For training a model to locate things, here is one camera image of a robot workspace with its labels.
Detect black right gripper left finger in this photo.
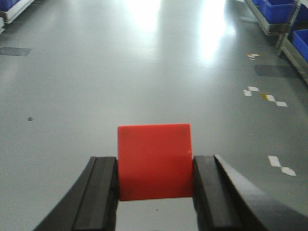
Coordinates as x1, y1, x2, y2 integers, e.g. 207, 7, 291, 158
35, 157, 118, 231

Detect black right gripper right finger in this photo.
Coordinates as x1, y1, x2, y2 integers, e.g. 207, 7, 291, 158
193, 155, 308, 231

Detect red cube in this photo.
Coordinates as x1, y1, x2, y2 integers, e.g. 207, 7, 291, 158
117, 123, 193, 201

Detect metal rack on floor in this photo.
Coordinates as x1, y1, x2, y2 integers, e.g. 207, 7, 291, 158
244, 0, 308, 85

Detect blue crates on rack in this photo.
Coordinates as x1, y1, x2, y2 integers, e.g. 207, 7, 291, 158
246, 0, 308, 54

